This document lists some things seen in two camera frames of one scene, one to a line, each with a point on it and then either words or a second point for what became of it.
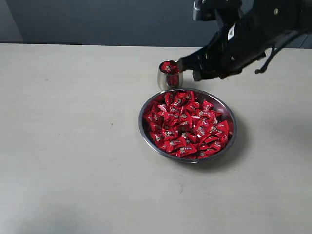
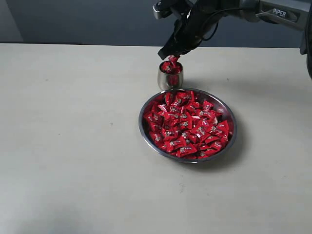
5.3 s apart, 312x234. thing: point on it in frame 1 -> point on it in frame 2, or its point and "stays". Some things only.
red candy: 155,118 stays
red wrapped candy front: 187,150 stays
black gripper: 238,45 -> 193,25
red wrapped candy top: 188,97 stays
